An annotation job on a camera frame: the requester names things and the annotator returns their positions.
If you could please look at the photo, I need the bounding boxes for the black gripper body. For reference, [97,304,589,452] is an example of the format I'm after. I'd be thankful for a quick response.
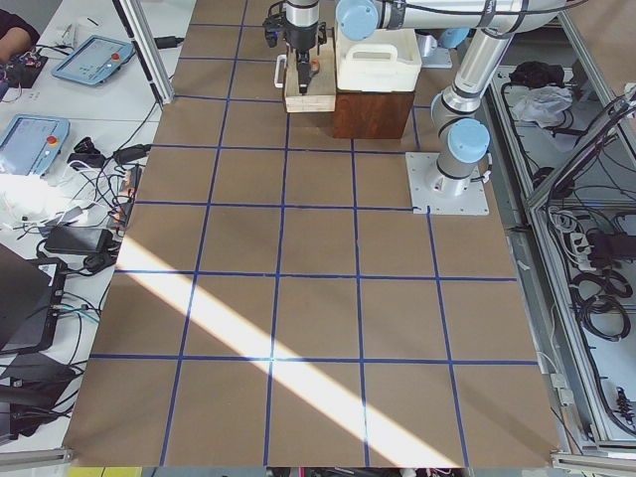
[262,2,327,53]

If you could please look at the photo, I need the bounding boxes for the grey orange handled scissors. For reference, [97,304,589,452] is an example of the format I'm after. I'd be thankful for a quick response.
[309,59,320,80]

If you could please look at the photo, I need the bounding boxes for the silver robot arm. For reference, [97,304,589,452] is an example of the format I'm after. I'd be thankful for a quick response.
[335,0,566,119]

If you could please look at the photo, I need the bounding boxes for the dark brown wooden cabinet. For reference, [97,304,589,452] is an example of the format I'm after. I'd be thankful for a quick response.
[333,91,415,139]

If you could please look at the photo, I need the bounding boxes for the blue teach pendant upper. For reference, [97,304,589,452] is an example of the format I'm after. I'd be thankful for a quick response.
[52,35,135,86]

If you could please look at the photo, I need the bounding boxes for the blue teach pendant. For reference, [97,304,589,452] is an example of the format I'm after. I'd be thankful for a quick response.
[1,114,71,176]
[52,35,135,86]

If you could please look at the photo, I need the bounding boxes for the black cloth bundle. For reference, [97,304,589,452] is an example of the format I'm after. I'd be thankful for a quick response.
[509,61,564,88]

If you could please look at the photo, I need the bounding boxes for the crumpled white cloth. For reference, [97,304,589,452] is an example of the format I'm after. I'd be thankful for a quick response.
[512,85,572,128]

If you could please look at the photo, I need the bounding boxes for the blue teach pendant lower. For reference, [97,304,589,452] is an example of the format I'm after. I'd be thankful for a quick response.
[1,114,71,176]

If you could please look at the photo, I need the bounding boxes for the black power brick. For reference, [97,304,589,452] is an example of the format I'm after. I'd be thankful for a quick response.
[44,227,112,254]

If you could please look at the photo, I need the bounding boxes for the black laptop computer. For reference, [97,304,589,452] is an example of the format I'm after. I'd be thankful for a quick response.
[1,246,68,355]

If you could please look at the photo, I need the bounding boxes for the wooden drawer with white handle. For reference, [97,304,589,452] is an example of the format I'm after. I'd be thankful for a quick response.
[273,29,337,113]

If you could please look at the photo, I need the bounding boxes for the white plastic tray with handles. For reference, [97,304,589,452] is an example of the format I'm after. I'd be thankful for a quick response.
[335,27,421,92]

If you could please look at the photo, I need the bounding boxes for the aluminium frame post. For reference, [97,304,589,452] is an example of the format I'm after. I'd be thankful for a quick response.
[112,0,174,106]

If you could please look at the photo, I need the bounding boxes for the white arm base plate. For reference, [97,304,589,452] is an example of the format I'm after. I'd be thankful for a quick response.
[405,152,489,216]

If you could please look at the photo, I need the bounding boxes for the orange switch power strip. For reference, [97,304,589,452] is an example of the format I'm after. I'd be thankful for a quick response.
[107,164,144,235]

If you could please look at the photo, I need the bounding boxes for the aluminium frame rail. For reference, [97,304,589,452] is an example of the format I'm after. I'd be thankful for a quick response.
[486,1,635,476]

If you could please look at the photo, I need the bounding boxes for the coiled black cables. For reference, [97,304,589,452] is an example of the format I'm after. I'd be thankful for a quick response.
[568,267,632,344]

